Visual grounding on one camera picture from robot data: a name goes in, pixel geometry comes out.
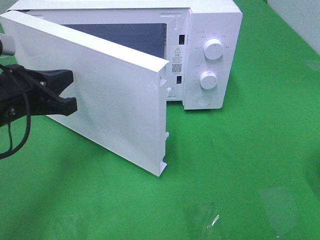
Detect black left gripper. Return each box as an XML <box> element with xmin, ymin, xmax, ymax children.
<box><xmin>0</xmin><ymin>64</ymin><xmax>77</xmax><ymax>126</ymax></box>

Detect white microwave door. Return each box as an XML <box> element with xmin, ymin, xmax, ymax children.
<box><xmin>0</xmin><ymin>10</ymin><xmax>168</xmax><ymax>176</ymax></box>

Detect round door release button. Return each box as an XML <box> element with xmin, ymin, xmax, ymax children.
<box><xmin>196</xmin><ymin>94</ymin><xmax>212</xmax><ymax>107</ymax></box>

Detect white microwave oven body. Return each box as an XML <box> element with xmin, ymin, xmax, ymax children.
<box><xmin>5</xmin><ymin>0</ymin><xmax>243</xmax><ymax>110</ymax></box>

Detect clear tape patch centre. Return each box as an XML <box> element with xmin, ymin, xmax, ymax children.
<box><xmin>183</xmin><ymin>201</ymin><xmax>224</xmax><ymax>240</ymax></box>

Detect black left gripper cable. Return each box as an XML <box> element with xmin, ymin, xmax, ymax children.
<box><xmin>0</xmin><ymin>63</ymin><xmax>32</xmax><ymax>160</ymax></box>

